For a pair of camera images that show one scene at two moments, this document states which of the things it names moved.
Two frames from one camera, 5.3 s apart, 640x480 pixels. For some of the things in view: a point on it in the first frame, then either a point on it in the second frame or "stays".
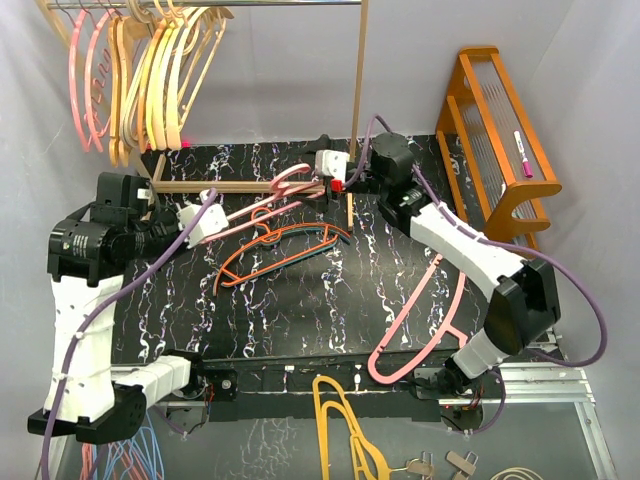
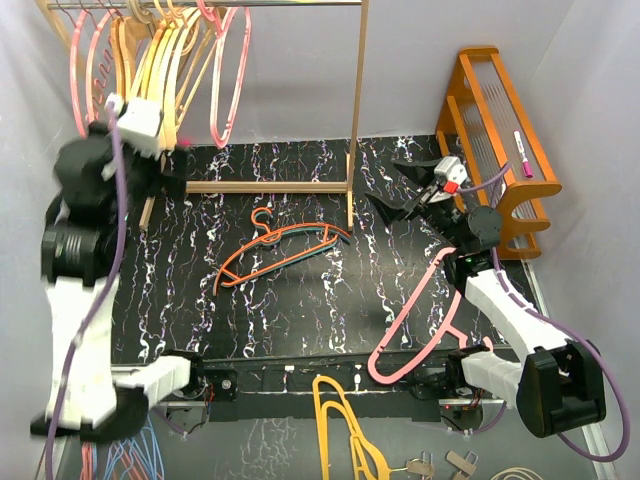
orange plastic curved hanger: [145, 84] stays
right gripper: [318, 204] -> [394, 210]
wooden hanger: [129, 29] stays
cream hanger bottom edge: [515, 475] stays
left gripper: [183, 218] -> [172, 181]
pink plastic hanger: [281, 189] -> [220, 31]
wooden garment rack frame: [49, 10] stays
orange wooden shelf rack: [493, 150] stays
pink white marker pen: [525, 163] stays
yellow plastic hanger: [327, 393] stays
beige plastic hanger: [139, 70] -> [154, 88]
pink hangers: [87, 80] stays
